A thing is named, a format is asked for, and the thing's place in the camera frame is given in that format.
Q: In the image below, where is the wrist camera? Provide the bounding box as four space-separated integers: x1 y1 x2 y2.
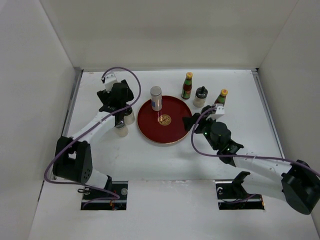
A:
206 103 225 120
101 71 118 92

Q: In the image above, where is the black-top grinder bottle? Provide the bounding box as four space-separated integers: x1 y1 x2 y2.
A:
114 119 129 138

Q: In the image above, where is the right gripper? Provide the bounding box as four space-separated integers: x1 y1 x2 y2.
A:
182 112 220 151

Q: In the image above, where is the purple cable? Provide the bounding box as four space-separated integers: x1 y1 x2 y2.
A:
190 107 320 177
43 66 141 208

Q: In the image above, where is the small black-capped powder bottle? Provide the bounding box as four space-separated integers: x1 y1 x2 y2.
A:
124 107 135 125

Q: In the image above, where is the green-label sauce bottle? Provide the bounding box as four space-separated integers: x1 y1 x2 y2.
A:
214 88 228 106
181 72 193 100

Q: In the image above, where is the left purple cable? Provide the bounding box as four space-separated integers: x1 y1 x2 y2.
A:
43 66 141 208

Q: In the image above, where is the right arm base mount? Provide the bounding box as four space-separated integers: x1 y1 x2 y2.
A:
215 181 265 211

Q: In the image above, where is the far black-lid seasoning jar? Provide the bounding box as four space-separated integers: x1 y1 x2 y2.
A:
193 86 208 108

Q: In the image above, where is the left green-label sauce bottle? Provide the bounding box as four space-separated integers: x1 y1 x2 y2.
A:
181 72 193 100

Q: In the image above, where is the red round tray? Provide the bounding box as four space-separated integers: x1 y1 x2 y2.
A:
136 95 192 144

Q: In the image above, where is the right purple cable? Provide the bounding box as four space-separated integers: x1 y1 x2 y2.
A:
190 107 320 177

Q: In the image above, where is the right green-label sauce bottle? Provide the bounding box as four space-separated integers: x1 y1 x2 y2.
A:
214 88 228 106

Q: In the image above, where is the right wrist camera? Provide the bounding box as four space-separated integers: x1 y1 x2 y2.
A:
206 103 225 120

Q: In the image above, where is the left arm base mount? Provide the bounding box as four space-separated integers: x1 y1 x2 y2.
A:
77 181 129 211

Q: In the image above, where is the white bead jar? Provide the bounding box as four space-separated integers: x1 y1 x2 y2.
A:
150 86 162 112

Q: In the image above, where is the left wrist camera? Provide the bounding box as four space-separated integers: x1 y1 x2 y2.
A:
101 71 118 92

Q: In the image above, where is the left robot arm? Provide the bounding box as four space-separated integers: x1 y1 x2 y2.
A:
52 79 135 200

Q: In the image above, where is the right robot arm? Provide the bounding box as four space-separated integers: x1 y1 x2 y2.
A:
182 104 320 215

